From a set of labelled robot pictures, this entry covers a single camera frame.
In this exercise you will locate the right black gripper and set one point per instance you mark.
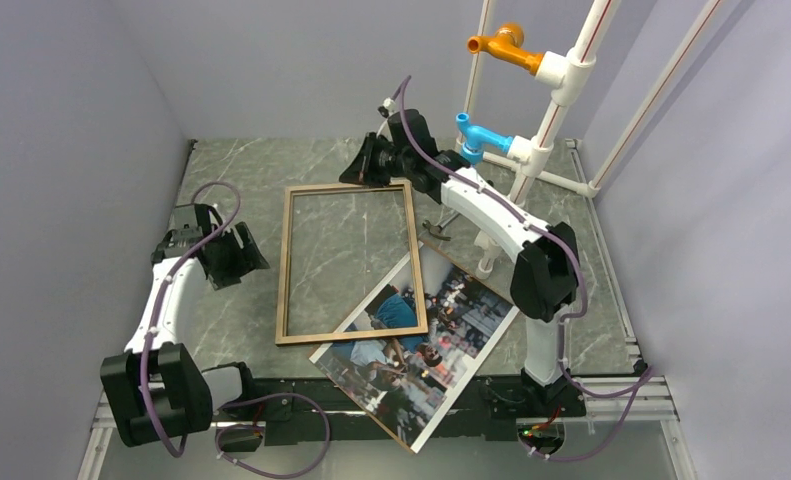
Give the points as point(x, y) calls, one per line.
point(362, 171)

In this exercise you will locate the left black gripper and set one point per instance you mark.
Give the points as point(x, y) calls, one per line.
point(253, 259)

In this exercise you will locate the wooden picture frame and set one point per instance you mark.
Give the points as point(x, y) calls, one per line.
point(342, 245)

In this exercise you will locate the printed photo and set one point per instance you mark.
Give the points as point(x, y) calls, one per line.
point(408, 383)

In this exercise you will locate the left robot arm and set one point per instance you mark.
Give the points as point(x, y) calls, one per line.
point(155, 389)

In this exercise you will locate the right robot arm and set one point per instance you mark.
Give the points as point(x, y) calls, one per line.
point(547, 284)

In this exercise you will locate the blue plastic faucet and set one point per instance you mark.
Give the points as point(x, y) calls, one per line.
point(475, 138)

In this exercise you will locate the orange plastic faucet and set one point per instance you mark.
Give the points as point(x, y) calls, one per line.
point(506, 44)

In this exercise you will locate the white pvc pipe stand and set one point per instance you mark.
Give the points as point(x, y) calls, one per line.
point(567, 75)

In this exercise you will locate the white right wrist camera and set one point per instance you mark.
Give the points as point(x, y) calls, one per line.
point(389, 107)

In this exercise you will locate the black handled hammer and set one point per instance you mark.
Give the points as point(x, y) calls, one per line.
point(438, 230)

